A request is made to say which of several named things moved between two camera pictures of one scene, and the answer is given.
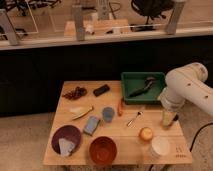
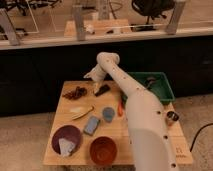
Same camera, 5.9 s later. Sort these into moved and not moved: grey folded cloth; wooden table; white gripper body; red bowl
Moved: white gripper body
Not moved: wooden table; red bowl; grey folded cloth
